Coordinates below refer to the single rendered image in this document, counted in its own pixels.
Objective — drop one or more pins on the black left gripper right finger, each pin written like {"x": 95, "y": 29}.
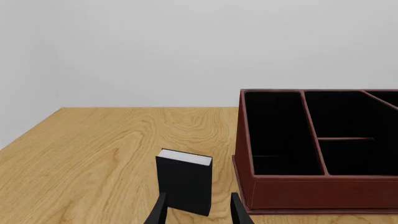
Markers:
{"x": 239, "y": 213}

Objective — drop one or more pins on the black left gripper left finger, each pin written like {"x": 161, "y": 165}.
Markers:
{"x": 158, "y": 213}

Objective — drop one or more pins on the red-brown desk caddy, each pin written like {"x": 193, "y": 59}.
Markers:
{"x": 317, "y": 151}

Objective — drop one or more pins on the black book with white pages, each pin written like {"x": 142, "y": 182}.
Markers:
{"x": 184, "y": 182}

